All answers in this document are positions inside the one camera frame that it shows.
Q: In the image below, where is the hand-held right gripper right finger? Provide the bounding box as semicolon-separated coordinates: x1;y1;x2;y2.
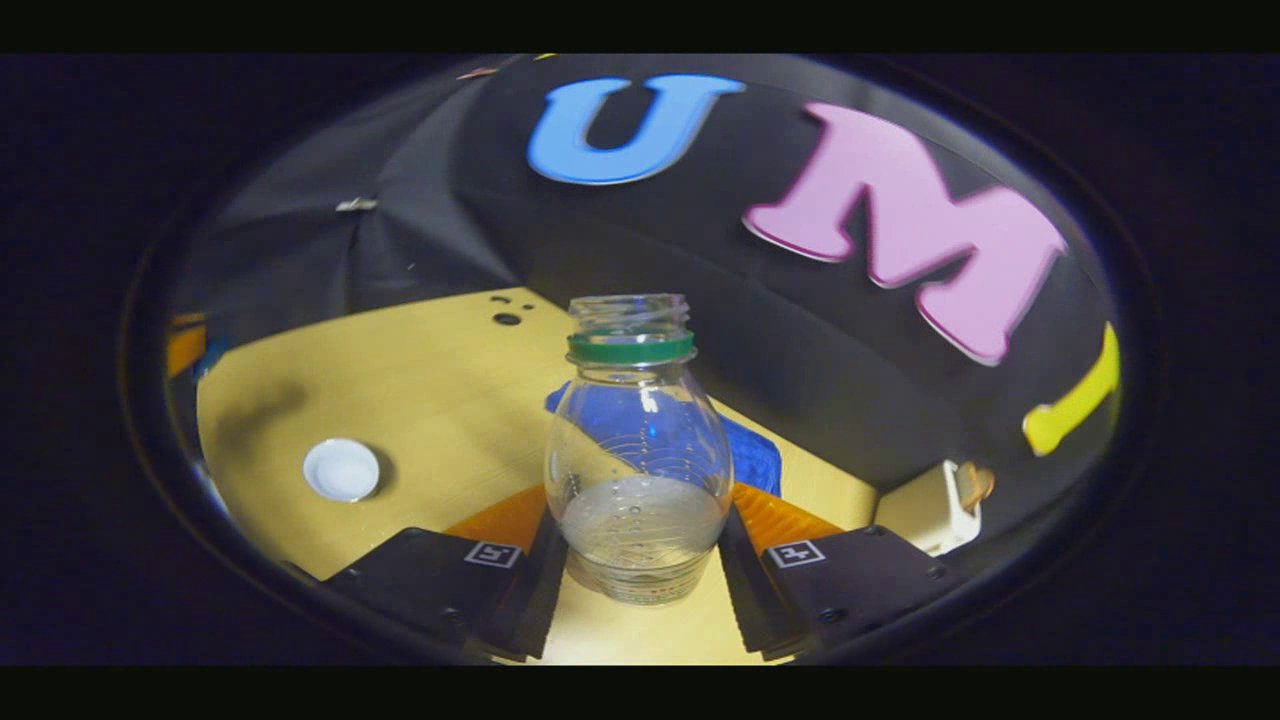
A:
718;482;977;662

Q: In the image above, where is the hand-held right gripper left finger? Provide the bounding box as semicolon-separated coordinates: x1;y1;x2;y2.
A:
322;485;571;663

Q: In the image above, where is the clear plastic water bottle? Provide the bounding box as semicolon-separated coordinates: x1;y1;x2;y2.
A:
543;294;736;607

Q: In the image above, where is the white teacup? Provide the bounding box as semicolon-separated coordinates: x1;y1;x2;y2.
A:
302;437;382;504

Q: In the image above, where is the blue towel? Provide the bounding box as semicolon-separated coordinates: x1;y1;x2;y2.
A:
545;380;783;498

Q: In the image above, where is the white toaster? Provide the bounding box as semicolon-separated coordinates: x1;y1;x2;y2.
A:
875;460;986;557

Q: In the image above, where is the toasted bread slice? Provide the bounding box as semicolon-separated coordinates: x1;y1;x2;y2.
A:
955;462;997;511

